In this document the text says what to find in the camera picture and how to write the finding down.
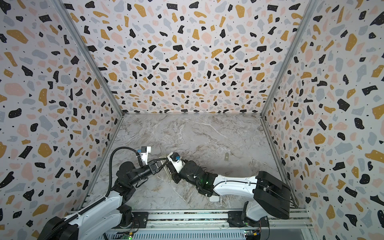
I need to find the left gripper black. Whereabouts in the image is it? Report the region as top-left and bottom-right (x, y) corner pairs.
(128, 158), (168, 187)

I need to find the red and white remote control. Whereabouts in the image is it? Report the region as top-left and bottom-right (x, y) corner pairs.
(209, 196), (220, 202)

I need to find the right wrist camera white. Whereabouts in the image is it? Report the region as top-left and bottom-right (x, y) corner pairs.
(167, 152), (185, 173)

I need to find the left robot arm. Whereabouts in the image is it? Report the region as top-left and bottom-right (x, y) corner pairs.
(38, 159), (169, 240)

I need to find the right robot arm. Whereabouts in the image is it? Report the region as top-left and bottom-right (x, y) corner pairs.
(167, 160), (291, 226)

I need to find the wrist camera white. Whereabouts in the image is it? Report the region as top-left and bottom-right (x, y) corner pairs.
(138, 146), (152, 166)
(167, 152), (185, 173)

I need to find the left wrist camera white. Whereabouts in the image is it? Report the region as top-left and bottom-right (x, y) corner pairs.
(138, 146), (152, 166)

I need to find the aluminium mounting rail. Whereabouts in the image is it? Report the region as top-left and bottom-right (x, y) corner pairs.
(56, 208), (316, 240)

